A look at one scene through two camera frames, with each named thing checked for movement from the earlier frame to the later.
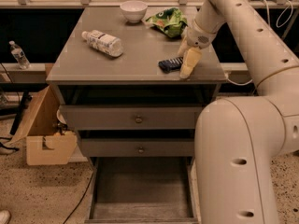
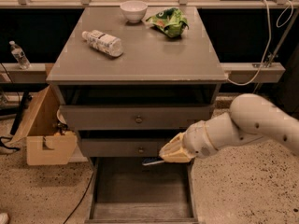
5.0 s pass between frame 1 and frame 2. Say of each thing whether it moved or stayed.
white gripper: moved
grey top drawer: stayed
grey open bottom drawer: stayed
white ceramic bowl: stayed
